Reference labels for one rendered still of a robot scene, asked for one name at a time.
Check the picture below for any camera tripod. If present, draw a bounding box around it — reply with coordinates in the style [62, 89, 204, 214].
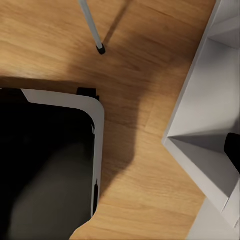
[78, 0, 106, 55]

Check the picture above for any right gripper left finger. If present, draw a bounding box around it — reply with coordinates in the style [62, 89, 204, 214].
[0, 133, 26, 193]

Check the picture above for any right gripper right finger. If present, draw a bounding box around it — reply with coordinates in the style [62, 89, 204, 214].
[224, 133, 240, 173]

